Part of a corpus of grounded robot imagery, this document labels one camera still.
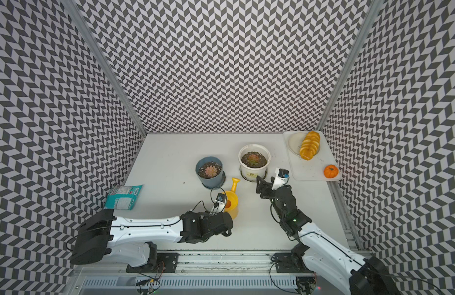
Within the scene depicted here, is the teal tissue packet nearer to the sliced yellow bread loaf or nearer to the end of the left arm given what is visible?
the end of the left arm

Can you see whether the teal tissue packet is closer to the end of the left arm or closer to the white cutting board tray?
the end of the left arm

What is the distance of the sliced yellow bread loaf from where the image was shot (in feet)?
3.34

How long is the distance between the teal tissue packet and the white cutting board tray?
85 cm

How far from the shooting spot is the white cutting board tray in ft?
3.31

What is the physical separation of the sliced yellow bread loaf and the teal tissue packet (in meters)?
0.90
